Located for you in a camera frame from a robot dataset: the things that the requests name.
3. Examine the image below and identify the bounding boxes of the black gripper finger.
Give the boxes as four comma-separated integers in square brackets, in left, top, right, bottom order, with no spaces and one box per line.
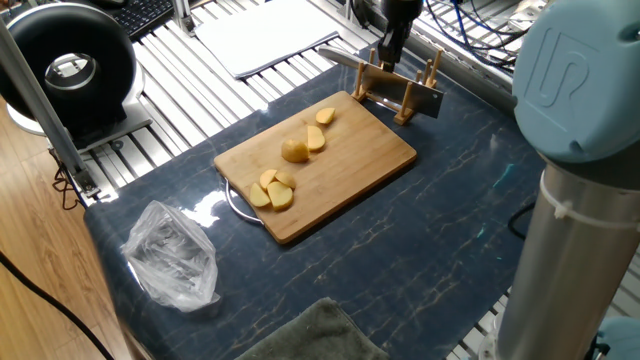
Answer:
[377,22,401,74]
[397,22,414,61]

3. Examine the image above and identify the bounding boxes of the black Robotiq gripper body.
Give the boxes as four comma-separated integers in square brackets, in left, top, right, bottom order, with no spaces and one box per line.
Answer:
[379,0,424,26]

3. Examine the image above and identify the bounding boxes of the steel cleaver knife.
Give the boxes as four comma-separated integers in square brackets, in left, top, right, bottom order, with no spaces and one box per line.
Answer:
[317,45,445,120]

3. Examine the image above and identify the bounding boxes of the wooden peg rack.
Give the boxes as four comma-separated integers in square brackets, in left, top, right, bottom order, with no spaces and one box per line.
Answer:
[351,28,445,126]

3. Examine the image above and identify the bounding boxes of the wooden cutting board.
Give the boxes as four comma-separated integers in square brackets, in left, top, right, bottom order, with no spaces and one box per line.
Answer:
[213,90,418,246]

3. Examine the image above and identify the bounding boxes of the white paper pad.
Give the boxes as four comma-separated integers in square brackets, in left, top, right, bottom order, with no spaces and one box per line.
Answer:
[193,0,341,80]

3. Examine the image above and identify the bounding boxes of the potato half with skin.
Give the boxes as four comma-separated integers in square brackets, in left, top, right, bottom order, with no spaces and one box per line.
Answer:
[280,138,311,164]

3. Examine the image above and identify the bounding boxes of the dark blue marbled mat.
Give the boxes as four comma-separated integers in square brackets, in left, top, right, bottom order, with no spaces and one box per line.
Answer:
[83,42,546,360]

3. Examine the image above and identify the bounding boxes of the black keyboard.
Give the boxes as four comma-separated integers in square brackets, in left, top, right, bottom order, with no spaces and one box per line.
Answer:
[107,0,176,40]

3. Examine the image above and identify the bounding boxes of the grey-green towel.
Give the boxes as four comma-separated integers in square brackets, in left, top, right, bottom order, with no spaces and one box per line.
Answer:
[234,297,391,360]

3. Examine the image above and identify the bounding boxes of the clear plastic bag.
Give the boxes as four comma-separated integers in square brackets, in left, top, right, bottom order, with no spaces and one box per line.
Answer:
[121,200,221,314]

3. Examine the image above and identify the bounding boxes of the black gripper cable bundle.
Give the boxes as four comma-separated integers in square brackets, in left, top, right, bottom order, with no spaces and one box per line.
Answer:
[424,0,531,71]

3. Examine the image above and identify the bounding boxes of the short aluminium post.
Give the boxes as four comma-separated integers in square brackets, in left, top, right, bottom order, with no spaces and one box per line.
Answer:
[172,0,197,37]

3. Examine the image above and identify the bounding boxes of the hanging black cable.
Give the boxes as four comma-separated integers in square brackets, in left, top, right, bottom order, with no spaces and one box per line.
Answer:
[508,202,536,241]

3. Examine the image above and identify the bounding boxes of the slanted aluminium post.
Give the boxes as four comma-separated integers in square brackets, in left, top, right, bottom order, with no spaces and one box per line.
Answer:
[0,19,101,199]

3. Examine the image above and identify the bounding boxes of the tangled black cable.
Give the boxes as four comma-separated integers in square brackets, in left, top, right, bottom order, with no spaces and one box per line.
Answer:
[51,149,85,211]

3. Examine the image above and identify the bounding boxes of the black ring-shaped device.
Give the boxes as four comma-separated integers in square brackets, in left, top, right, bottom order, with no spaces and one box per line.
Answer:
[0,2,154,154]

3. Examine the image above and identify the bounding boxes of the black floor cable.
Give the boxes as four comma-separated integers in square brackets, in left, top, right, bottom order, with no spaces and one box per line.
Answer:
[0,249,116,360]

